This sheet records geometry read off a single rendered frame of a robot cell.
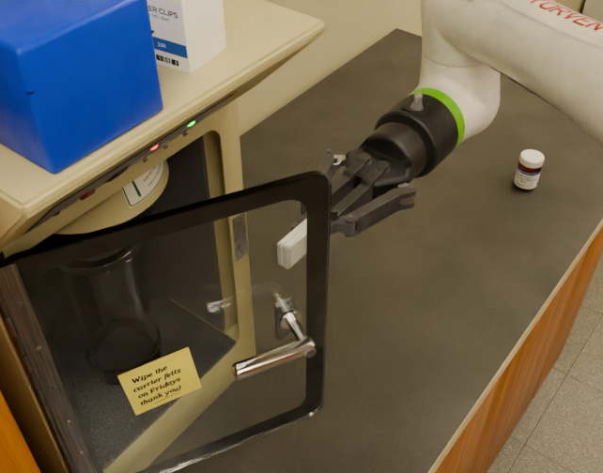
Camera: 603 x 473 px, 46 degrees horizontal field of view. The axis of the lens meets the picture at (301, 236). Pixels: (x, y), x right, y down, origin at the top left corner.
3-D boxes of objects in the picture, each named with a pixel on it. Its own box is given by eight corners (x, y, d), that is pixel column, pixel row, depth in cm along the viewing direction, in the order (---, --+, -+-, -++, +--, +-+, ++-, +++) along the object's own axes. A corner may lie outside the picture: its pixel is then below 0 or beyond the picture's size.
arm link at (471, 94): (509, 126, 99) (440, 106, 105) (520, 42, 91) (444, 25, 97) (461, 175, 91) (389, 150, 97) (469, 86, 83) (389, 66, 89)
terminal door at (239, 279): (90, 498, 84) (-10, 260, 57) (320, 407, 93) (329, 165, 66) (91, 504, 84) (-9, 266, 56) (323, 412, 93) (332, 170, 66)
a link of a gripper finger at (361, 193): (378, 185, 85) (388, 189, 84) (324, 236, 78) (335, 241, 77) (380, 159, 82) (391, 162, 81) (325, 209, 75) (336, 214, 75)
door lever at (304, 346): (220, 350, 76) (218, 335, 74) (301, 322, 79) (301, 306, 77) (238, 389, 72) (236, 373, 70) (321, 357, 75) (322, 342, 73)
